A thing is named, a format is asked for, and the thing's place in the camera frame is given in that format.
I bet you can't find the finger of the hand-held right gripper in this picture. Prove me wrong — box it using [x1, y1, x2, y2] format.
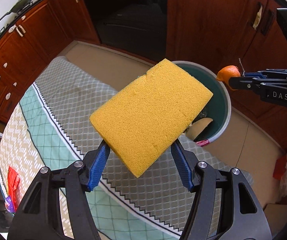
[243, 68, 287, 79]
[228, 76, 287, 91]

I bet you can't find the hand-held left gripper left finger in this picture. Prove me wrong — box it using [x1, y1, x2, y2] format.
[7, 140, 111, 240]

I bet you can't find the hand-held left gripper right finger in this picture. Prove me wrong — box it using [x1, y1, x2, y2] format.
[170, 139, 272, 240]

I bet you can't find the orange peel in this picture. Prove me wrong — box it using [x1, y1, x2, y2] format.
[216, 65, 241, 91]

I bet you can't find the teal bin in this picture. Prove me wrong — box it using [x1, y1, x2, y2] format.
[171, 60, 232, 147]

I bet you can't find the yellow sponge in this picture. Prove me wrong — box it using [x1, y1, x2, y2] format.
[90, 59, 214, 178]

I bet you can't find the patterned tablecloth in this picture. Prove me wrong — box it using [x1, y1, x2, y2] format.
[0, 56, 254, 240]

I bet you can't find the tall wooden cabinet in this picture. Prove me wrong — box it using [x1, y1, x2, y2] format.
[167, 0, 287, 155]

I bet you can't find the red bag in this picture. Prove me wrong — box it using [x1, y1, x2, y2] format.
[273, 155, 287, 179]

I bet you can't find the red wrapper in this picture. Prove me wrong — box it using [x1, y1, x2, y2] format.
[7, 166, 21, 205]

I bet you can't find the purple dotted wrapper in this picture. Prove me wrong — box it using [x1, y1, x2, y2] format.
[5, 196, 16, 213]

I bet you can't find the brown cardboard box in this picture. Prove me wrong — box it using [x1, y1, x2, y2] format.
[263, 202, 287, 222]

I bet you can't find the wooden base cabinet with drawers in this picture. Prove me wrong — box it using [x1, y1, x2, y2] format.
[0, 0, 101, 123]

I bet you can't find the black built-in oven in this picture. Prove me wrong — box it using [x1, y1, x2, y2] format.
[80, 0, 169, 63]

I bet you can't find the dark frying pan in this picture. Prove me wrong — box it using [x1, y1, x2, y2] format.
[0, 0, 34, 25]

